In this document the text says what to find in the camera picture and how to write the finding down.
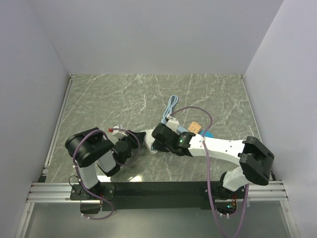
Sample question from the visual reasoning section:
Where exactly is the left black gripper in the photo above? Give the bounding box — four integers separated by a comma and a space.
118, 129, 146, 153

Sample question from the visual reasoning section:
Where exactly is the white triangular power strip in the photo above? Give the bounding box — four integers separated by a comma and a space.
142, 129, 157, 155

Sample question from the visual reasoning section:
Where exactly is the light blue cable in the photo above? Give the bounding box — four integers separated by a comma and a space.
162, 95, 179, 122

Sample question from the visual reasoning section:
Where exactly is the wooden cube plug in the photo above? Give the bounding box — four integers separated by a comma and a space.
187, 121, 202, 134

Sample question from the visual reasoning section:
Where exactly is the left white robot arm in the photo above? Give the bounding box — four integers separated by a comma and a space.
65, 126, 146, 199

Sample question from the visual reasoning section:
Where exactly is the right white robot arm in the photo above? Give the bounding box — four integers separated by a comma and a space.
152, 123, 274, 198

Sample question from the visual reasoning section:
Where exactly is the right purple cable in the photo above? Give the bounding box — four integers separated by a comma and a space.
169, 106, 250, 238

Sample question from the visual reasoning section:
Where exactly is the purple cable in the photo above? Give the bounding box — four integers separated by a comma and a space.
73, 128, 141, 199
169, 106, 250, 238

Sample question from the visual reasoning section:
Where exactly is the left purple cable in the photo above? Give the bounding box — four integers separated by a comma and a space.
73, 128, 141, 199

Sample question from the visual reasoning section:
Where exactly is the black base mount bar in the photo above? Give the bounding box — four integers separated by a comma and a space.
70, 181, 245, 214

